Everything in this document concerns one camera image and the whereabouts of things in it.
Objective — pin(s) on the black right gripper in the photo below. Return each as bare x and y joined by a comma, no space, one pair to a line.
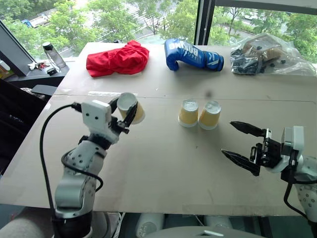
270,153

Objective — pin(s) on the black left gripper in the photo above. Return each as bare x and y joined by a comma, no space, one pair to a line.
119,125

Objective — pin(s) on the yellow paper cup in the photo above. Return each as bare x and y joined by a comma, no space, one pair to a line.
210,116
188,113
132,109

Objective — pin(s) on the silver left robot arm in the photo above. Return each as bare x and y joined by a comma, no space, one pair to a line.
74,183

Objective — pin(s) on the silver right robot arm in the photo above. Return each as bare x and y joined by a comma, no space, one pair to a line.
307,178

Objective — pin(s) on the clear tape strip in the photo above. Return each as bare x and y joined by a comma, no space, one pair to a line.
111,93

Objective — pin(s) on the red cloth garment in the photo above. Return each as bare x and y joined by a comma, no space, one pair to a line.
117,59

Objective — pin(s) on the small black round object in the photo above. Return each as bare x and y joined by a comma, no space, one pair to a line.
51,71

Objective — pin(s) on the white cylinder under table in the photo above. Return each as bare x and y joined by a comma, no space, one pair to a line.
218,221
149,223

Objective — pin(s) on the clear water bottle black cap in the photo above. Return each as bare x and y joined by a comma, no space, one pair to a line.
54,55

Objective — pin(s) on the blue boxing glove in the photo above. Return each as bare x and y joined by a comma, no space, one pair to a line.
190,55

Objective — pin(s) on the dark side desk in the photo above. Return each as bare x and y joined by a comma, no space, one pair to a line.
37,77

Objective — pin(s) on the red and white small items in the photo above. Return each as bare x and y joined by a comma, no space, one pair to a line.
37,65

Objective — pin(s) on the clear plastic bag of parts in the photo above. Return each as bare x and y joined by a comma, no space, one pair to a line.
292,62

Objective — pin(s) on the black chair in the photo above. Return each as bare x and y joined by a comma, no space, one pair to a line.
17,119

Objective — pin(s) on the grey fabric rounded shape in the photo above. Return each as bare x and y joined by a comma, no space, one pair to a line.
21,226

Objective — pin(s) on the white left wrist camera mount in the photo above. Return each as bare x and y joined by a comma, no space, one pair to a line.
96,116

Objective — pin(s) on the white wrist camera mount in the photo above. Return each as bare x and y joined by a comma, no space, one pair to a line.
96,116
294,140

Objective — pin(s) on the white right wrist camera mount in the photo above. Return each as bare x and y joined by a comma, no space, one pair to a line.
294,140

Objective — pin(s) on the dark window frame post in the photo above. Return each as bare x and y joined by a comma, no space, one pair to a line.
204,22

